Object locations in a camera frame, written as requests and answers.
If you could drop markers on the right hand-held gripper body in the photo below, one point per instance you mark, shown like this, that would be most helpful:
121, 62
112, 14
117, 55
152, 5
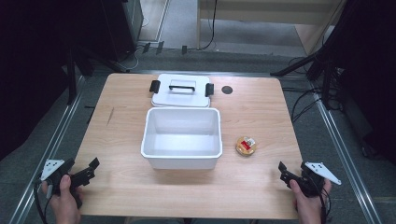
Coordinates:
314, 179

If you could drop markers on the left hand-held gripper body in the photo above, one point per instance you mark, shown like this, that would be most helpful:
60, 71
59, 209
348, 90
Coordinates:
56, 172

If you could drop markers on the person's right hand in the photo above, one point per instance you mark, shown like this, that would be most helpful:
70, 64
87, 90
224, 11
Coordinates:
308, 205

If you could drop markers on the person's left hand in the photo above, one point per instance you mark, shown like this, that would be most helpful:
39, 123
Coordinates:
63, 202

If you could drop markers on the round wrapped golden pastry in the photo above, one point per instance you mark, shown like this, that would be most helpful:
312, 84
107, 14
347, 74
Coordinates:
246, 146

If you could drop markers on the black metal stand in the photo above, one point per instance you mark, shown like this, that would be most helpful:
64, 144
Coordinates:
72, 81

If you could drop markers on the white plastic storage box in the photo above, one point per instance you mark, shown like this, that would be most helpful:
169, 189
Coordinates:
182, 140

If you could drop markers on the black round table grommet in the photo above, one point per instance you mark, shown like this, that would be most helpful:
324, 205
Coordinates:
227, 90

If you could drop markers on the black tripod stand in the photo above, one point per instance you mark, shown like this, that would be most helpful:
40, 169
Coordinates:
311, 59

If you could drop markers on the black plug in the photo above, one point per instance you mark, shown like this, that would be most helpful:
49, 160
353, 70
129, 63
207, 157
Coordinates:
146, 47

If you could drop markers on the dark cabinet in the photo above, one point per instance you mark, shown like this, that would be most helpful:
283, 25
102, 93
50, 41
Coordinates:
123, 28

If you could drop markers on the light wooden furniture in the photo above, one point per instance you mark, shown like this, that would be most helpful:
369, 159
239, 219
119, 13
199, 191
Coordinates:
264, 15

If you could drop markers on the aluminium floor rail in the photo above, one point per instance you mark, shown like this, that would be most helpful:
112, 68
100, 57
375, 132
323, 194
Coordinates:
345, 155
46, 152

